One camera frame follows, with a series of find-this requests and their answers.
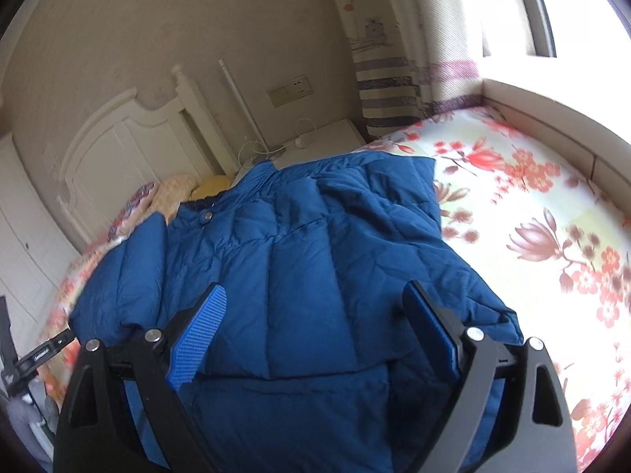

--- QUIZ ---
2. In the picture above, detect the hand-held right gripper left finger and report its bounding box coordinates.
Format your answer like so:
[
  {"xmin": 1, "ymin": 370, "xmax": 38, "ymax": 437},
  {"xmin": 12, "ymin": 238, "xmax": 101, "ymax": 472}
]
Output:
[{"xmin": 53, "ymin": 282, "xmax": 228, "ymax": 473}]

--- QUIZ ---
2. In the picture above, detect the striped patterned curtain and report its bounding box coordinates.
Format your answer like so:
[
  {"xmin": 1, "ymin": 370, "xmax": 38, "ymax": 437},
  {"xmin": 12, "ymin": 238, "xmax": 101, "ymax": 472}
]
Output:
[{"xmin": 320, "ymin": 0, "xmax": 486, "ymax": 139}]

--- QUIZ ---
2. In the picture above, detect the beige wall socket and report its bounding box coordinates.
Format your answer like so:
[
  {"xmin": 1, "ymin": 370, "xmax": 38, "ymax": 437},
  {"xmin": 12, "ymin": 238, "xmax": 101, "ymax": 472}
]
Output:
[{"xmin": 267, "ymin": 75, "xmax": 315, "ymax": 107}]

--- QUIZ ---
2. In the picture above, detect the white wardrobe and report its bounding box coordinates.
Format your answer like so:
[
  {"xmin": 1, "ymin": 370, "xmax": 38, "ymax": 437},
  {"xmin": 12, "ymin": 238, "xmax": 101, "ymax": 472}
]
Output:
[{"xmin": 0, "ymin": 130, "xmax": 82, "ymax": 356}]

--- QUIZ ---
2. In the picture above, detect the window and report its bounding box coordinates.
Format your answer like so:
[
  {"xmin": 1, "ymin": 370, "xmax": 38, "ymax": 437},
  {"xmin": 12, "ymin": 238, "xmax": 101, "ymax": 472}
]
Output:
[{"xmin": 451, "ymin": 0, "xmax": 631, "ymax": 104}]

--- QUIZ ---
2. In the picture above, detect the blue puffer jacket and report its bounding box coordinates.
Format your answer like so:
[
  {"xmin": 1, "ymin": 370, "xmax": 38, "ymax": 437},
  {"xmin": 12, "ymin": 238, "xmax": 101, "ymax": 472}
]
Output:
[{"xmin": 69, "ymin": 154, "xmax": 524, "ymax": 473}]

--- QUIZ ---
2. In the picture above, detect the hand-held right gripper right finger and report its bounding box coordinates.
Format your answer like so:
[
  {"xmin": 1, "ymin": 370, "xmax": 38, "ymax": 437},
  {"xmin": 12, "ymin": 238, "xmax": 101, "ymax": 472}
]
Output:
[{"xmin": 401, "ymin": 280, "xmax": 577, "ymax": 473}]

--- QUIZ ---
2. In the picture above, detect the yellow pillow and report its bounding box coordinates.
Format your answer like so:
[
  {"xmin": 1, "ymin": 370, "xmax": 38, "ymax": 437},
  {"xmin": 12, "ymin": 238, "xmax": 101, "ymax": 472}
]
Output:
[{"xmin": 153, "ymin": 173, "xmax": 232, "ymax": 222}]

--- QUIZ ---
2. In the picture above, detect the purple patterned pillow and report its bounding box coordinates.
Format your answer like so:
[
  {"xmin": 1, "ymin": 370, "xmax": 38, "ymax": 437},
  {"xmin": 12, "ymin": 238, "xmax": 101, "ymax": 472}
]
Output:
[{"xmin": 106, "ymin": 181, "xmax": 161, "ymax": 242}]

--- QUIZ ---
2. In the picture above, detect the beige window ledge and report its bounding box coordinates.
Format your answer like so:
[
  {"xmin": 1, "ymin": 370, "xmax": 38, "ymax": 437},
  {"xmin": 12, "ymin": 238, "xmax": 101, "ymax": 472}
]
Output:
[{"xmin": 480, "ymin": 78, "xmax": 631, "ymax": 218}]

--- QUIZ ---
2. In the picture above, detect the white pole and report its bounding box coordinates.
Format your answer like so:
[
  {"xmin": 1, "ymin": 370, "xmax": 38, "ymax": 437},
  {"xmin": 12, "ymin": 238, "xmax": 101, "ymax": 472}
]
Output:
[{"xmin": 218, "ymin": 58, "xmax": 269, "ymax": 156}]

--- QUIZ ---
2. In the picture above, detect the white wooden headboard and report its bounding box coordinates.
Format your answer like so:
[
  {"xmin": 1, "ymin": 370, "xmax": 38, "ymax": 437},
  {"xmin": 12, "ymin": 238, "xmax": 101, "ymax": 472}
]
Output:
[{"xmin": 56, "ymin": 64, "xmax": 237, "ymax": 252}]

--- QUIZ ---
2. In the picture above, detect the floral bed sheet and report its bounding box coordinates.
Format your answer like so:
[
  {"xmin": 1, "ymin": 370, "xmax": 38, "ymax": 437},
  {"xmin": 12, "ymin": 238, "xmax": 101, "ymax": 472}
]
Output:
[{"xmin": 39, "ymin": 108, "xmax": 631, "ymax": 469}]

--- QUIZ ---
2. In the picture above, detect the white nightstand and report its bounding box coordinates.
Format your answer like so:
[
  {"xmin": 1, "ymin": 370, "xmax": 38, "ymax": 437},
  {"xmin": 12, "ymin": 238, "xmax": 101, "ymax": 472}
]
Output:
[{"xmin": 269, "ymin": 119, "xmax": 366, "ymax": 171}]

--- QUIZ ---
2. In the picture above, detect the white cable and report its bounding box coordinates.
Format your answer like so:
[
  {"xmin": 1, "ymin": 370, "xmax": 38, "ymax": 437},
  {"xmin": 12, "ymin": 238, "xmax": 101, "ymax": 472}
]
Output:
[{"xmin": 237, "ymin": 118, "xmax": 316, "ymax": 168}]

